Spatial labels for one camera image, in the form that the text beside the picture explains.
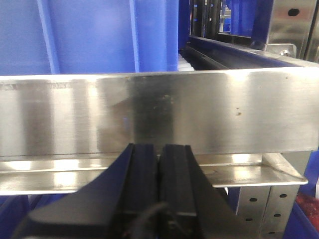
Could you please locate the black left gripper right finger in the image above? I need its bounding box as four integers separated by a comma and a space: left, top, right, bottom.
159, 144, 252, 239

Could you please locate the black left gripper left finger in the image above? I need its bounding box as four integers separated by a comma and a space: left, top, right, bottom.
14, 144, 158, 239

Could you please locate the stainless steel shelf rack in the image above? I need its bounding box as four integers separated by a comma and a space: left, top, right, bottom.
0, 0, 319, 239

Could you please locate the large blue plastic bin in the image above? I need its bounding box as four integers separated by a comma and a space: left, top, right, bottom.
0, 0, 179, 75

